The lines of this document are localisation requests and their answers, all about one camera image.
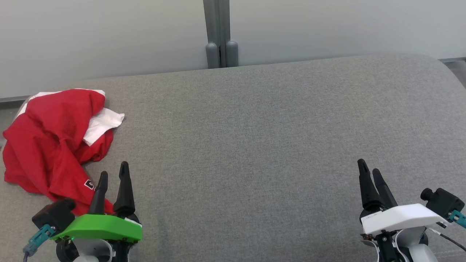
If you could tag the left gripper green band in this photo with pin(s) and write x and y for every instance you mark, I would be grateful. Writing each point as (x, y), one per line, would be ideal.
(98, 227)

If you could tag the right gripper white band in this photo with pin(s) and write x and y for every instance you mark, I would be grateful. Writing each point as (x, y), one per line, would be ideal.
(400, 217)

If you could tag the red jersey white sleeves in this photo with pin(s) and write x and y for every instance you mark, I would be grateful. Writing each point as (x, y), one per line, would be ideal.
(54, 174)

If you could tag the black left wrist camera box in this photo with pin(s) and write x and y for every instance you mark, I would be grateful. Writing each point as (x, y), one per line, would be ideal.
(54, 214)

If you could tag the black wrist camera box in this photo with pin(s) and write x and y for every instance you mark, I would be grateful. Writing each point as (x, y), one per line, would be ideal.
(54, 214)
(442, 202)

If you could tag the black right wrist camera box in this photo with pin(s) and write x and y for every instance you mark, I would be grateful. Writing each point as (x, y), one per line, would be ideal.
(442, 202)

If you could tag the grey double partition post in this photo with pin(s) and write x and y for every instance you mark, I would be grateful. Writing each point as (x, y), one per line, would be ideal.
(220, 32)

